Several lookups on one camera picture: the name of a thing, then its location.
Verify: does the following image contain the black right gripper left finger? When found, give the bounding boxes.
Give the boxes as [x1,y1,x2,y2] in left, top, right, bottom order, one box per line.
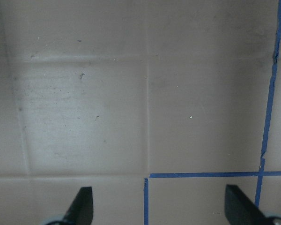
[61,187,94,225]

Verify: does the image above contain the brown cardboard table cover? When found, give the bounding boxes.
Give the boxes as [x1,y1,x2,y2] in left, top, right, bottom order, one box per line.
[0,0,281,225]

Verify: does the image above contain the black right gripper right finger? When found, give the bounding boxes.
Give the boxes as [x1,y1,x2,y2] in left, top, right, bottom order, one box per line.
[225,185,281,225]

